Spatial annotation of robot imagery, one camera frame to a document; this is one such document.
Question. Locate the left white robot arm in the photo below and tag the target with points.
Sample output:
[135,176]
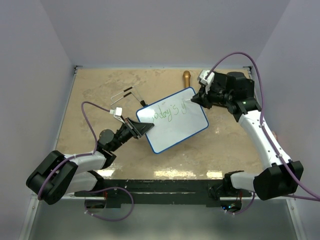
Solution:
[59,174]

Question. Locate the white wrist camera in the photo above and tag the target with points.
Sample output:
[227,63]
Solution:
[206,79]
[117,114]

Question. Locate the wire whiteboard stand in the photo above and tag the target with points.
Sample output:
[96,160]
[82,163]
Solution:
[130,91]

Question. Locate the blue framed whiteboard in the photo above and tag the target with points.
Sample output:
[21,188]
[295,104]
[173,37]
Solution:
[174,119]

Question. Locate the gold microphone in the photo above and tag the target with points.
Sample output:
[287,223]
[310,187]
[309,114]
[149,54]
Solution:
[186,77]

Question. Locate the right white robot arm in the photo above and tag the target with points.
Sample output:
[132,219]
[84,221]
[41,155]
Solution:
[279,175]

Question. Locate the black hard case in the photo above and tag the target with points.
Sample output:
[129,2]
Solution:
[235,84]

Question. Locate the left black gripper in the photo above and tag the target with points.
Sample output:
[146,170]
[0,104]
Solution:
[137,129]

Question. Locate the black base frame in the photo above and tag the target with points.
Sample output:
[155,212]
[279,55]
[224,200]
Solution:
[208,192]

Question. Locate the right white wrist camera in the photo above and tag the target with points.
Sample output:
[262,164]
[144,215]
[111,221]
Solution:
[206,79]

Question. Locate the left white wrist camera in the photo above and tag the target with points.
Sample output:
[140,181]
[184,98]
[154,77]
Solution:
[117,114]

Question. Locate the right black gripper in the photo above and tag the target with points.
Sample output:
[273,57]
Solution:
[204,99]

